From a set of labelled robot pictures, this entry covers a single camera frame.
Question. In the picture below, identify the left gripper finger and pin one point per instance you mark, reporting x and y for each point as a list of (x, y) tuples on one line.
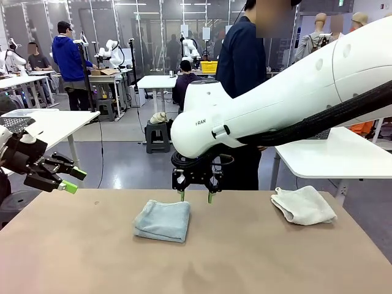
[(72, 168), (69, 186)]

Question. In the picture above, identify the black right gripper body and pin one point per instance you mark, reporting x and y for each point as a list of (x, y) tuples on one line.
[(196, 173)]

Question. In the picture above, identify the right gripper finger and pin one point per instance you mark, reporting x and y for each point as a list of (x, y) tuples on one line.
[(182, 194), (211, 191)]

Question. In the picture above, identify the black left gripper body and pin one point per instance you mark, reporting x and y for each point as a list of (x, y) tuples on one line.
[(33, 165)]

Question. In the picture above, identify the pale blue terry towel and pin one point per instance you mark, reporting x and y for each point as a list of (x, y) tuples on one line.
[(162, 220)]

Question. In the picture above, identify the white terry towel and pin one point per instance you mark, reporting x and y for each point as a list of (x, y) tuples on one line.
[(304, 206)]

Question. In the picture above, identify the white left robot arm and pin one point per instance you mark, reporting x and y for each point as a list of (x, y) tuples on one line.
[(3, 137)]

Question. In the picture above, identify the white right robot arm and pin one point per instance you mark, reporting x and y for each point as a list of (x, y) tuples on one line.
[(275, 101)]

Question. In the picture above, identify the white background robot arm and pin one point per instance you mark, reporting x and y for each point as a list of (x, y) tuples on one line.
[(190, 49), (113, 53), (13, 58)]

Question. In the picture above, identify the yellow plastic basket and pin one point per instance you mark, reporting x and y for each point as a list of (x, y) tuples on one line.
[(209, 65)]

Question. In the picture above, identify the black round stool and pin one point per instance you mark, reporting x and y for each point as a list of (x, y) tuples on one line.
[(18, 203)]

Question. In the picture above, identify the white table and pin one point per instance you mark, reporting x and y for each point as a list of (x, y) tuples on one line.
[(330, 159), (61, 122)]

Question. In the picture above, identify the grey plastic step stool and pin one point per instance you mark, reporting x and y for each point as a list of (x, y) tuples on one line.
[(157, 137), (105, 107)]

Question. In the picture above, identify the clear plastic bin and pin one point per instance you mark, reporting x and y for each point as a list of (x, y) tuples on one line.
[(18, 113)]

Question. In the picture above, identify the seated person in black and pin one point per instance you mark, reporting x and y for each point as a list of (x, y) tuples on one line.
[(9, 105)]

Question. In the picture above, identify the beige cloth bag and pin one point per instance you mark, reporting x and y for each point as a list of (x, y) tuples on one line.
[(157, 118)]

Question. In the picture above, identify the white desk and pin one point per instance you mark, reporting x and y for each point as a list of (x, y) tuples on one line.
[(18, 80), (156, 81)]

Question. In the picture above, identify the seated person in dark jacket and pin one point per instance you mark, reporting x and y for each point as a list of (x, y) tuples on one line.
[(183, 82)]

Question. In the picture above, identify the grey workbench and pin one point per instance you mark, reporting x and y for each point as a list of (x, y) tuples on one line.
[(104, 79)]

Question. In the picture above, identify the cardboard box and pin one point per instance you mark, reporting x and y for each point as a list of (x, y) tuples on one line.
[(102, 72)]

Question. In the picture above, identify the person in grey t-shirt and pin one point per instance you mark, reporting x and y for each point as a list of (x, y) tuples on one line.
[(36, 61)]

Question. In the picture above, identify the person in blue hoodie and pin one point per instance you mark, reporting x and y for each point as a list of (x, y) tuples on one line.
[(67, 58)]

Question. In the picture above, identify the person in navy jacket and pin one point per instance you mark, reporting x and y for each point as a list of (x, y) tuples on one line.
[(242, 61)]

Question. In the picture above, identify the black stand pole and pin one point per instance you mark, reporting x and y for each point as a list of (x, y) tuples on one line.
[(132, 61)]

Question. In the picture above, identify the white rectangular panel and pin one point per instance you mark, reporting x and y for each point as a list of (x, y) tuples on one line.
[(206, 33), (184, 30), (228, 29)]

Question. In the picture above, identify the mannequin in grey hoodie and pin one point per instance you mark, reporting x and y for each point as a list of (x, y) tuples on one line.
[(309, 46)]

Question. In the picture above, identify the white metal rack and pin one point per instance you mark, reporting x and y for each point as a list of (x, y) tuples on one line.
[(384, 137)]

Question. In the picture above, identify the mannequin in blue floral shirt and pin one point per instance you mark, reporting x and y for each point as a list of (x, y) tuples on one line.
[(337, 23)]

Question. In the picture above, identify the mannequin in orange jacket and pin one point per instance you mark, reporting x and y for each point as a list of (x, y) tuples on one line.
[(359, 19)]

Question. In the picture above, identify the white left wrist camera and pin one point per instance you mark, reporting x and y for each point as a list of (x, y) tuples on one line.
[(30, 134)]

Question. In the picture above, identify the black camera tripod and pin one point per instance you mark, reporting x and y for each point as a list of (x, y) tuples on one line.
[(323, 41), (84, 67)]

